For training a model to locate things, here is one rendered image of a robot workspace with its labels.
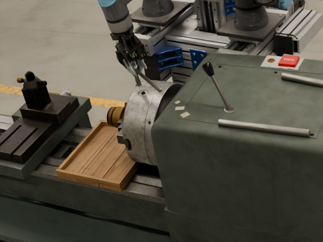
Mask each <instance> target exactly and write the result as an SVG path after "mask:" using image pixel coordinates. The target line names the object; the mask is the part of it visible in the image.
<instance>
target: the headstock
mask: <svg viewBox="0 0 323 242"><path fill-rule="evenodd" d="M265 58H266V56H256V55H239V54H210V55H208V56H206V57H205V58H204V59H203V61H202V62H201V63H200V64H199V66H198V67H197V68H196V69H195V71H194V72H193V73H192V75H191V76H190V77H189V78H188V80H187V81H186V82H185V84H184V85H183V86H182V87H181V89H180V90H179V91H178V93H177V94H176V95H175V97H174V98H173V99H172V101H171V102H170V103H169V104H168V106H167V107H166V108H165V110H164V111H163V112H162V114H161V115H160V116H159V117H158V119H157V120H156V121H155V122H154V124H153V125H152V128H151V131H150V133H151V138H152V143H153V147H154V152H155V156H156V160H157V165H158V170H159V174H160V179H161V184H162V188H163V193H164V198H165V202H166V206H167V209H168V210H169V211H172V212H176V213H181V214H185V215H190V216H194V217H199V218H204V219H208V220H213V221H217V222H221V223H226V224H230V225H235V226H239V227H244V228H248V229H252V230H258V231H262V232H266V233H271V234H275V235H280V236H284V237H289V238H293V239H297V240H302V241H306V242H323V87H320V86H315V85H309V84H304V83H299V82H294V81H289V80H284V79H281V74H282V73H288V74H294V75H299V76H304V77H309V78H314V79H319V80H323V60H310V59H304V60H303V62H302V64H301V65H300V67H299V69H298V70H292V69H282V68H272V67H262V66H261V64H262V63H263V61H264V60H265ZM206 62H211V64H212V66H213V70H214V76H215V78H216V80H217V82H218V84H219V86H220V88H221V90H222V91H223V93H224V95H225V97H226V99H227V101H228V103H229V105H230V106H234V107H235V108H236V109H235V111H234V112H231V113H227V112H225V110H224V109H225V108H226V105H225V103H224V101H223V99H222V98H221V96H220V94H219V92H218V90H217V88H216V86H215V84H214V82H213V80H212V79H211V77H209V76H208V75H207V74H206V73H205V71H204V70H203V68H202V66H203V64H204V63H206ZM176 101H180V102H179V103H178V104H176V103H175V102H176ZM175 107H185V108H184V109H183V110H175ZM185 112H188V113H189V114H190V115H188V116H186V117H184V118H183V117H182V116H181V114H183V113H185ZM219 119H224V120H232V121H243V122H251V123H259V124H267V125H275V126H284V127H291V128H300V129H307V130H310V131H311V133H310V136H309V137H304V136H296V135H288V134H281V133H270V132H262V131H255V130H247V129H239V128H232V127H224V126H219V125H218V120H219Z"/></svg>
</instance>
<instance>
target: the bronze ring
mask: <svg viewBox="0 0 323 242"><path fill-rule="evenodd" d="M124 112H125V110H124V107H120V106H118V107H111V108H110V109H109V110H108V113H107V123H108V124H109V125H110V126H114V127H115V128H118V125H117V122H118V121H119V120H120V119H123V118H124Z"/></svg>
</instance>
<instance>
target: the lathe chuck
mask: <svg viewBox="0 0 323 242"><path fill-rule="evenodd" d="M151 81H152V82H153V83H155V84H156V85H157V86H158V87H160V86H161V85H163V84H164V83H166V81H157V80H151ZM141 84H142V85H141V86H139V87H138V86H136V88H135V89H134V90H133V92H132V94H131V96H130V98H129V100H128V103H127V105H126V108H125V112H124V120H123V139H124V140H126V139H129V141H131V147H132V149H129V148H128V147H126V148H125V149H126V152H127V154H128V155H129V157H130V158H131V159H132V160H133V161H135V162H138V163H144V164H145V163H146V164H149V165H154V164H153V163H152V162H151V161H150V159H149V157H148V155H147V152H146V147H145V122H146V116H147V112H148V109H149V105H150V103H151V100H152V98H153V96H154V94H155V93H156V91H157V90H156V89H155V88H154V87H152V86H151V85H150V84H149V83H148V82H147V81H145V80H144V81H142V82H141ZM142 90H147V92H148V93H147V94H146V95H145V96H143V97H141V96H139V92H140V91H142ZM154 166H155V165H154Z"/></svg>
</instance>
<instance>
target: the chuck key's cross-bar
mask: <svg viewBox="0 0 323 242"><path fill-rule="evenodd" d="M133 67H134V69H135V71H136V72H137V74H138V75H140V76H141V77H142V78H143V79H144V80H145V81H147V82H148V83H149V84H150V85H151V86H152V87H154V88H155V89H156V90H157V91H158V92H161V91H162V89H161V88H159V87H158V86H157V85H156V84H155V83H153V82H152V81H151V80H150V79H149V78H148V77H147V76H145V75H144V74H143V73H142V72H141V71H139V70H138V68H137V67H136V66H135V65H134V66H133Z"/></svg>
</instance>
